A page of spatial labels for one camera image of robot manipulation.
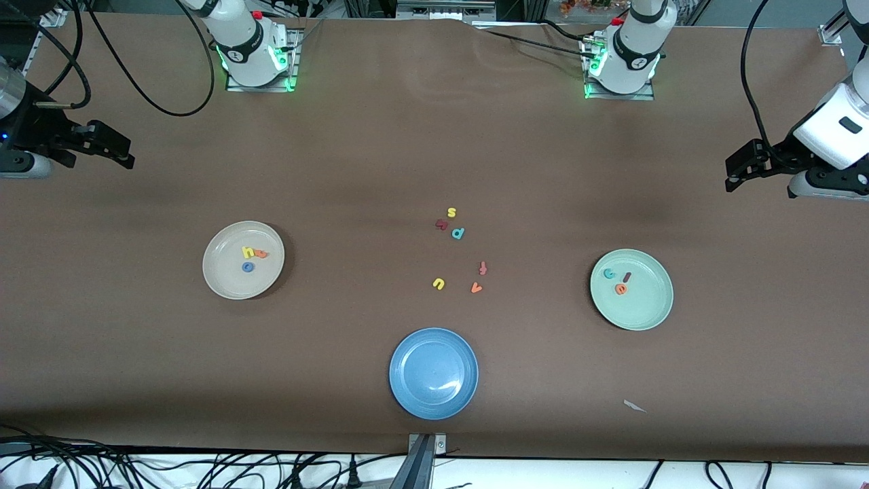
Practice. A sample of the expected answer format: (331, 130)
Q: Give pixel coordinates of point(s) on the beige plate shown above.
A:
(231, 282)

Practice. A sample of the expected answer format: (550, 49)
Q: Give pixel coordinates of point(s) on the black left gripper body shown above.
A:
(781, 154)

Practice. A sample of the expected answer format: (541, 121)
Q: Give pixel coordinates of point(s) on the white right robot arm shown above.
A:
(244, 41)

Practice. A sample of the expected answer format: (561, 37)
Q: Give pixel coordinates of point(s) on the aluminium table corner profile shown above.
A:
(53, 19)
(831, 35)

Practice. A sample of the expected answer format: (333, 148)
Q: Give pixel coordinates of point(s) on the pale green plate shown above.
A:
(645, 305)

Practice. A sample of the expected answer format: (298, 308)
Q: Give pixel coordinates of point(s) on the white tape scrap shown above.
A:
(633, 405)

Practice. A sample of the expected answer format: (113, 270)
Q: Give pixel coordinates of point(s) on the dried orange flowers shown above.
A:
(584, 7)

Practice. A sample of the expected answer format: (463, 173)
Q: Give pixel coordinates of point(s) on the grey power strip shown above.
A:
(441, 10)

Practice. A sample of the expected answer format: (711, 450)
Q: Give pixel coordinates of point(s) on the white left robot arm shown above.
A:
(635, 47)

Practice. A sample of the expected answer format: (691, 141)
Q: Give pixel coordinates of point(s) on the black power plug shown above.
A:
(296, 481)
(353, 475)

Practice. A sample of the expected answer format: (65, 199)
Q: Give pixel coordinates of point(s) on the grey metal camera mount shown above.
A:
(421, 468)

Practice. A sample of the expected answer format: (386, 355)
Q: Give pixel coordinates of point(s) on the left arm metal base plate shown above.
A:
(638, 96)

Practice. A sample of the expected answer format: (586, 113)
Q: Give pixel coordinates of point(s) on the brown table cover sheet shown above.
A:
(434, 136)

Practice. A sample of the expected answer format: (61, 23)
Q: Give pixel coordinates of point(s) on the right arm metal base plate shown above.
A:
(261, 88)

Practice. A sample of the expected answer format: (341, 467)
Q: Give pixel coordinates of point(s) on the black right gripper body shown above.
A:
(35, 129)

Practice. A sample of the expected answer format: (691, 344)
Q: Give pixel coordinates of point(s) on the blue plate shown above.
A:
(433, 373)

